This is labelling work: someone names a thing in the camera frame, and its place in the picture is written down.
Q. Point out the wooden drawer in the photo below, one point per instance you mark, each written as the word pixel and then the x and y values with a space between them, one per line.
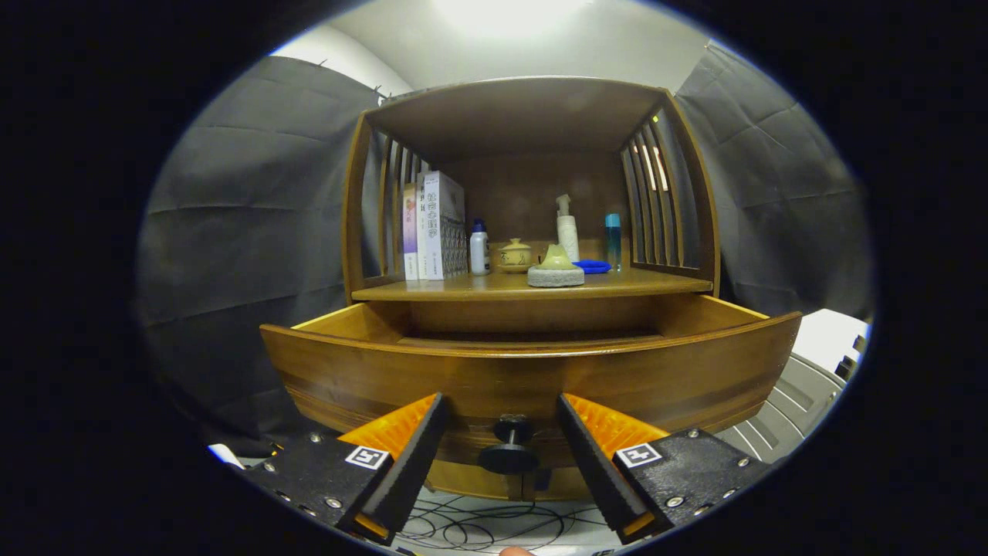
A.
pixel 502 378

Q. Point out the wooden cabinet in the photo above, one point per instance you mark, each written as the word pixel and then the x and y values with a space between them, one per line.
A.
pixel 517 116

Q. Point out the black backdrop cloth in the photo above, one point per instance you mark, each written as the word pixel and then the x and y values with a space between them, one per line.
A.
pixel 231 255

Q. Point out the white bottle blue cap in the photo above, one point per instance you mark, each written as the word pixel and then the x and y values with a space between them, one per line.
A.
pixel 479 255

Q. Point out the blue folded cloth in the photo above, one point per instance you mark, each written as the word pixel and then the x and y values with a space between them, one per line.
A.
pixel 594 266

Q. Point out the thin white book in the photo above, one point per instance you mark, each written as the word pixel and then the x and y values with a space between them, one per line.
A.
pixel 421 232

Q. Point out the yellow lidded teacup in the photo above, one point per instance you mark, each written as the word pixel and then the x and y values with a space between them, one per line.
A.
pixel 515 255

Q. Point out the white plastic object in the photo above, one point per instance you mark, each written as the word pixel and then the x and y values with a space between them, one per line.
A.
pixel 224 454

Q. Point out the black drawer knob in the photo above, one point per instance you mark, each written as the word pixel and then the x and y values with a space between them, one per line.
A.
pixel 508 457

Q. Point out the thick white patterned book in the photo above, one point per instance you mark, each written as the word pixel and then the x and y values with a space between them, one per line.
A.
pixel 448 232

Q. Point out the white pump bottle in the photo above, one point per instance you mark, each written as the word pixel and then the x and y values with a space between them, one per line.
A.
pixel 569 235

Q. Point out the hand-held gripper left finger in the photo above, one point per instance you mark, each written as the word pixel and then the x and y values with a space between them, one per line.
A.
pixel 409 471

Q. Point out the wooden countertop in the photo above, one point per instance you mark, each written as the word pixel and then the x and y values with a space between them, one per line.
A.
pixel 463 287

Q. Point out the grey white drawer unit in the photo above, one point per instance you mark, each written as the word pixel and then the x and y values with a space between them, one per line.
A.
pixel 779 421

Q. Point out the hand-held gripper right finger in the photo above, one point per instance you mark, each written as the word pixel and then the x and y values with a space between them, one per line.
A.
pixel 596 471

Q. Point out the thin purple book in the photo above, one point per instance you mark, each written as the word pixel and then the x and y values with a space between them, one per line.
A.
pixel 410 232

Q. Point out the clear blue bottle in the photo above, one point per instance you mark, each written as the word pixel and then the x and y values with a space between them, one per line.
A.
pixel 613 243

